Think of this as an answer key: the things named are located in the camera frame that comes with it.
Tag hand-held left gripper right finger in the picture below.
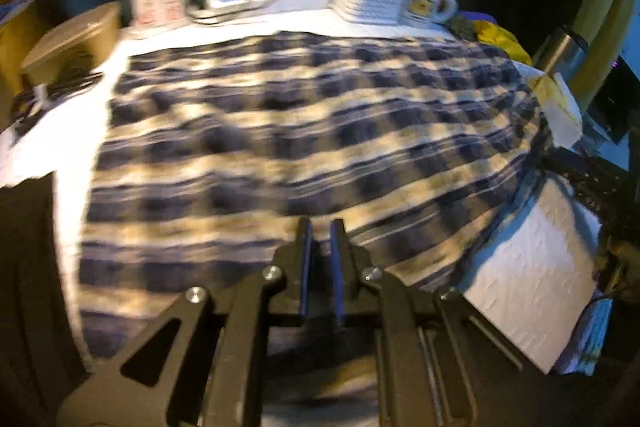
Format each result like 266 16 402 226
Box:
330 218 551 427

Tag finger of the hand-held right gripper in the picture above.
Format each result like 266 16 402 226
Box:
542 154 610 214

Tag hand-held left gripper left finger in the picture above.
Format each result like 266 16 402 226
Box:
57 217 316 427

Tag plaid pants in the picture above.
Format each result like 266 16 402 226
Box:
80 31 556 358

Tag stainless steel tumbler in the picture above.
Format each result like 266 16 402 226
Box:
532 27 593 80

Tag yellow curtain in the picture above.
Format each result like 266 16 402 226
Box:
565 0 632 108

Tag dark green small object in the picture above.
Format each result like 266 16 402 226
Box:
450 14 477 41

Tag white mug with bear print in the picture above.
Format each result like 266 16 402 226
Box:
402 0 458 28

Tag tan food container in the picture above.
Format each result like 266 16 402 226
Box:
20 2 123 88

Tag coiled black cable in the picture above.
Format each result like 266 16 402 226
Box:
10 64 106 130

